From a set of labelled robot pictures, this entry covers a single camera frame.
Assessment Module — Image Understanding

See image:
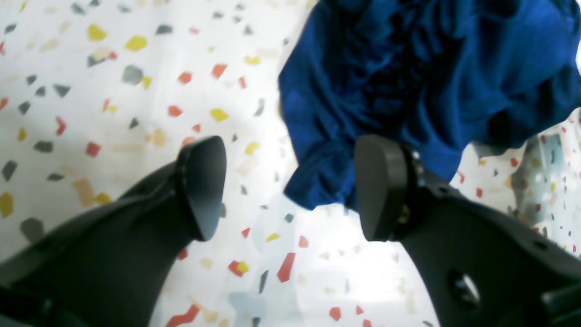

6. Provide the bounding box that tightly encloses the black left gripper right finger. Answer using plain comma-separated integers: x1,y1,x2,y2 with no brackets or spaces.
355,135,581,327

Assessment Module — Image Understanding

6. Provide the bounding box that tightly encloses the terrazzo patterned tablecloth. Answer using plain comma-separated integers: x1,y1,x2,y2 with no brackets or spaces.
1,0,580,327

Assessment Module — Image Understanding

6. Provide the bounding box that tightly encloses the dark blue t-shirt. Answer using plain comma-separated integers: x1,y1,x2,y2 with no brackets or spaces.
278,0,580,210

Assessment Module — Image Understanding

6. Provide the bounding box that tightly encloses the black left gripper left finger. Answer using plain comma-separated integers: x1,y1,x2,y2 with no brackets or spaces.
0,136,226,327

